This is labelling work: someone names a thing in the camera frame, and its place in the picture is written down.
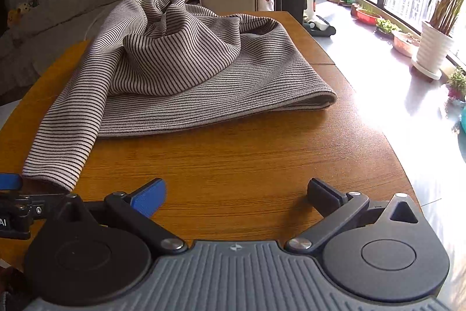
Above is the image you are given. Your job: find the striped grey knit sweater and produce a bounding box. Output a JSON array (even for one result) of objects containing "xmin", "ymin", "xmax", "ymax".
[{"xmin": 22, "ymin": 0, "xmax": 337, "ymax": 190}]

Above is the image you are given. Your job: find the grey covered sofa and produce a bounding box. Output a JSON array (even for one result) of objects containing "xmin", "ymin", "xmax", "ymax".
[{"xmin": 1, "ymin": 0, "xmax": 121, "ymax": 94}]

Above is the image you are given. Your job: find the teal plastic bucket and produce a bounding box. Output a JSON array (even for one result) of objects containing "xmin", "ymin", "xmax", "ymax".
[{"xmin": 460, "ymin": 108, "xmax": 466, "ymax": 133}]

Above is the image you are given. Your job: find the yellow plush toy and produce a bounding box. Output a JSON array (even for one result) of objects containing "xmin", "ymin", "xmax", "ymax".
[{"xmin": 7, "ymin": 0, "xmax": 39, "ymax": 28}]

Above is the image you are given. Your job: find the small pink flower pot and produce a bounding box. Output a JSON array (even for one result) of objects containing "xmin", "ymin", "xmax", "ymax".
[{"xmin": 447, "ymin": 68, "xmax": 466, "ymax": 101}]

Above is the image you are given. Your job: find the orange rectangular planter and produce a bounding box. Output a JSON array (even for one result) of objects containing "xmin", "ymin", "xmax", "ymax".
[{"xmin": 393, "ymin": 31, "xmax": 420, "ymax": 58}]

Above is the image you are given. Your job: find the white upright vacuum cleaner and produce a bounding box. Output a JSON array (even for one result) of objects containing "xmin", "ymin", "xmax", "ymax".
[{"xmin": 303, "ymin": 0, "xmax": 336, "ymax": 37}]

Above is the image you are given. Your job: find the small green potted plant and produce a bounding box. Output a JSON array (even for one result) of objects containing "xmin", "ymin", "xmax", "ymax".
[{"xmin": 376, "ymin": 18, "xmax": 400, "ymax": 39}]

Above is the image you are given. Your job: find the white ribbed plant pot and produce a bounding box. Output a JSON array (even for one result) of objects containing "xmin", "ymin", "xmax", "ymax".
[{"xmin": 411, "ymin": 21, "xmax": 453, "ymax": 80}]

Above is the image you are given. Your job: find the red plastic basin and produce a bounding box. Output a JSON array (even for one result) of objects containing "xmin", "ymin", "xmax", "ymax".
[{"xmin": 356, "ymin": 8, "xmax": 381, "ymax": 26}]

